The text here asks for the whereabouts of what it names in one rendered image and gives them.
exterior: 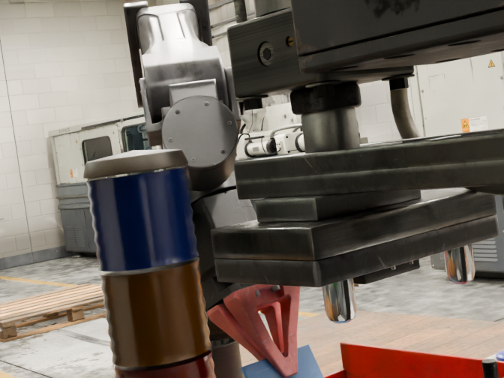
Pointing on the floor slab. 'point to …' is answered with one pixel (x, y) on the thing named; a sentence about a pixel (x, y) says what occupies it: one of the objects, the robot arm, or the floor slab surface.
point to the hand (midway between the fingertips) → (284, 367)
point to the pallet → (49, 310)
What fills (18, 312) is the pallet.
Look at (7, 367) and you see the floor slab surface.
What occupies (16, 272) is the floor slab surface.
